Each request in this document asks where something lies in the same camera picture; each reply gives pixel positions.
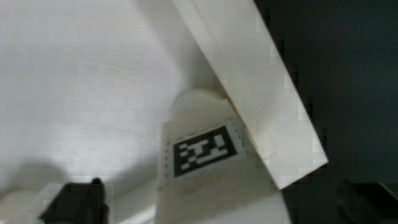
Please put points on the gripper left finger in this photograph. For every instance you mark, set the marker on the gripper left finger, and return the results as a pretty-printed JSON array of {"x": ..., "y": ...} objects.
[{"x": 79, "y": 206}]

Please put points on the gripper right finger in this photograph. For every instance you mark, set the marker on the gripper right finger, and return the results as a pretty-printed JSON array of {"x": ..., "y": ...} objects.
[{"x": 367, "y": 203}]

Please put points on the white table leg with tag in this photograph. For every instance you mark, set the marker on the white table leg with tag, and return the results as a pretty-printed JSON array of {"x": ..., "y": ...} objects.
[{"x": 216, "y": 188}]

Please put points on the white square tabletop part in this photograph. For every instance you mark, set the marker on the white square tabletop part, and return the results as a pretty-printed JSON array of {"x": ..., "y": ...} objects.
[{"x": 102, "y": 57}]

